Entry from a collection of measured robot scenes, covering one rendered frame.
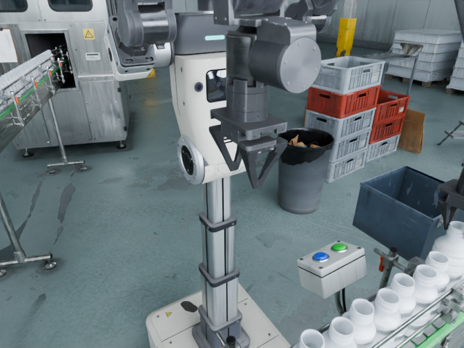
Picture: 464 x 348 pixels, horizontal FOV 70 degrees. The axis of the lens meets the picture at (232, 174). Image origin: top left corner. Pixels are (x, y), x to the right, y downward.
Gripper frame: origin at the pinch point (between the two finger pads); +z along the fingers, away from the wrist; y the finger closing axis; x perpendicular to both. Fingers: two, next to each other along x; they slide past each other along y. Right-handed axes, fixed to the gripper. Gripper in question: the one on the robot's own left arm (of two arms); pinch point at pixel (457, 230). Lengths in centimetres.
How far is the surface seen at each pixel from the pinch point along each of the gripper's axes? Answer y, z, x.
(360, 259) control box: 11.5, 10.4, 13.1
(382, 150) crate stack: 186, 111, -262
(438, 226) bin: 21, 30, -46
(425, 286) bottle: -2.7, 6.2, 13.0
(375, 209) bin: 44, 34, -41
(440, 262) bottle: -0.5, 6.1, 4.2
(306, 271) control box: 16.0, 11.6, 25.3
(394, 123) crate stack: 187, 80, -274
